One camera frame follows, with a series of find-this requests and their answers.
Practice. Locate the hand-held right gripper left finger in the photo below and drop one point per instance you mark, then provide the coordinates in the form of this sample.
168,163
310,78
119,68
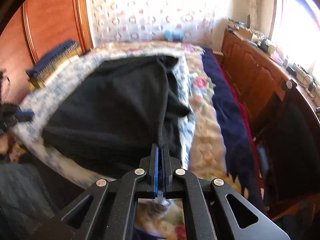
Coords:
155,170

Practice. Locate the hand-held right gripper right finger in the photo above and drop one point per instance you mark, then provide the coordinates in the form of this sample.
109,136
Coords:
165,172

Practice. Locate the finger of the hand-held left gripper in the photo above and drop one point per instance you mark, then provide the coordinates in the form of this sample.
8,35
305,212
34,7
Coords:
25,115

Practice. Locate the blue and white patterned cloth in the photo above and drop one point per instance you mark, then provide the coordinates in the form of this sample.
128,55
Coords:
37,100

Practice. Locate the black garment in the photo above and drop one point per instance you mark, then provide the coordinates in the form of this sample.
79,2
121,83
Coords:
112,105

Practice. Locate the floral blanket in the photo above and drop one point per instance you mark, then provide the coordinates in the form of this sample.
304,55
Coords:
207,135

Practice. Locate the navy folded garment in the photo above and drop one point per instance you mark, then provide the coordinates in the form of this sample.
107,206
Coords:
50,57

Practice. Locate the grey checked folded garment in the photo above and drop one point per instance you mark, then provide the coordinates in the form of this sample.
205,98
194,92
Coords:
60,57

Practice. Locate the person's dark trousers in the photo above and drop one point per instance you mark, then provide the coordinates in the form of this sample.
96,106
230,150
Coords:
22,192

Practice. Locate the navy blue blanket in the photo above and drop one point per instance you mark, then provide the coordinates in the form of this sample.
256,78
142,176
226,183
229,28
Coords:
230,110

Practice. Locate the wooden headboard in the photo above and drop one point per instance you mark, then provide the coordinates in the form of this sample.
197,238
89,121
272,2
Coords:
50,12

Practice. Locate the dark chair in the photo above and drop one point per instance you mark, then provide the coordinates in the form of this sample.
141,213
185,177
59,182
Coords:
295,142

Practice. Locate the small blue toy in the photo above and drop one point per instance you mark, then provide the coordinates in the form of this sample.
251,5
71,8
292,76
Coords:
173,35

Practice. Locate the wooden dresser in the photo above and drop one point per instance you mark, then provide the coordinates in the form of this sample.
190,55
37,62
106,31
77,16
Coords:
255,65

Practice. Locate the white circle-pattern curtain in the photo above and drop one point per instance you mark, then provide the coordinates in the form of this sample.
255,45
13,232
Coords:
150,7

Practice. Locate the clutter of small dresser things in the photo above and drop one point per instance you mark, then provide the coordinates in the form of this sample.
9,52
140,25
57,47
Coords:
265,42

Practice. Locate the bright window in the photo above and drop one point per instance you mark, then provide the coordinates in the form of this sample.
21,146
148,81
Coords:
297,22

